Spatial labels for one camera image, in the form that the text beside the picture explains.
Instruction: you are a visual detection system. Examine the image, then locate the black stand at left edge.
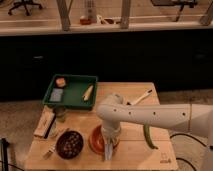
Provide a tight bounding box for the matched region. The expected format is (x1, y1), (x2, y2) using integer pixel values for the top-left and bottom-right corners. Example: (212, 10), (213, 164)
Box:
(0, 138), (9, 171)

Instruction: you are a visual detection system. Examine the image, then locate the white box with black edge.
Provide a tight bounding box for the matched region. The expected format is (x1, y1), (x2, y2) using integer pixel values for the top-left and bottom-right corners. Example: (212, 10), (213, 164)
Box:
(34, 111), (55, 138)

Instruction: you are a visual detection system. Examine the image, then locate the metal fork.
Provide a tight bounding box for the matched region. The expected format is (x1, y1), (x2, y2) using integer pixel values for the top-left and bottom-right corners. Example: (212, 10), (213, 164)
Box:
(42, 127), (70, 160)

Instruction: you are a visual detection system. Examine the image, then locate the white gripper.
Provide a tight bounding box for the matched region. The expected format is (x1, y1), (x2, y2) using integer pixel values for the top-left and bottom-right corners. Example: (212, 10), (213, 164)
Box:
(101, 125), (121, 142)

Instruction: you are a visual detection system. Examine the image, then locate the yellow corn cob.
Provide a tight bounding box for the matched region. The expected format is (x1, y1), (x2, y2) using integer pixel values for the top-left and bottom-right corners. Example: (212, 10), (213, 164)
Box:
(83, 85), (94, 101)

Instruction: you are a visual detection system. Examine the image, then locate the orange sponge cube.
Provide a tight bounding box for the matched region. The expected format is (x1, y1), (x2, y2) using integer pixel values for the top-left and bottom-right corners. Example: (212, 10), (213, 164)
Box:
(55, 78), (66, 88)

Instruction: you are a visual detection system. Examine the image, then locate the black office chair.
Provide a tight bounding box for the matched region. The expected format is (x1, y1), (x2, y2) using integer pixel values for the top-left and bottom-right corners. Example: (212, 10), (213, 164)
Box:
(8, 0), (43, 16)

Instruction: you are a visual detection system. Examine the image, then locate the dark bowl with nuts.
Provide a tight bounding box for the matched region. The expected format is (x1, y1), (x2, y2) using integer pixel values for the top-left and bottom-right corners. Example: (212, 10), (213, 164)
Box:
(56, 131), (84, 159)

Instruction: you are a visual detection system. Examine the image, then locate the black cable on floor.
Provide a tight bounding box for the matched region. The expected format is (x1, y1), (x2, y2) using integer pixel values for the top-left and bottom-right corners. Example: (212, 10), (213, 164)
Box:
(169, 132), (209, 171)

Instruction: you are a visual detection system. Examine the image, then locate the small glass jar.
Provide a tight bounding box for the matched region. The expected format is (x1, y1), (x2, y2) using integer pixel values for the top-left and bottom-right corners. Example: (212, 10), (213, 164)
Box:
(53, 107), (66, 122)

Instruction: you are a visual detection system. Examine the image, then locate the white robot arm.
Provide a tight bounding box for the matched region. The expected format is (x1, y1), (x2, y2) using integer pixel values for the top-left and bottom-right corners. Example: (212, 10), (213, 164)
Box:
(97, 94), (213, 171)

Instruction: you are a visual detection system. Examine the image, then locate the red bowl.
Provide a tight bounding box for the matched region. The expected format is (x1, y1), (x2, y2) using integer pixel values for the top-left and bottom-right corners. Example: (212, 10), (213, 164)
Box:
(88, 125), (119, 155)

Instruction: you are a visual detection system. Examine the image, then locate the grey sponge pad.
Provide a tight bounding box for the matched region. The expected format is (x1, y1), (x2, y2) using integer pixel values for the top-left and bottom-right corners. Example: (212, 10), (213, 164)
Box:
(50, 88), (63, 102)

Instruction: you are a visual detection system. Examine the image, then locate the red object on shelf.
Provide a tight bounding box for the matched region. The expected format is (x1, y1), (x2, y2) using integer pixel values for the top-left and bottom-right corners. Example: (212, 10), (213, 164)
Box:
(80, 16), (92, 25)

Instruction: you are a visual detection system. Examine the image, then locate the green plastic tray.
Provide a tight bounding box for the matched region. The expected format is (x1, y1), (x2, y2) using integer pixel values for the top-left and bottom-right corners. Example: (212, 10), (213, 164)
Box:
(43, 74), (98, 110)

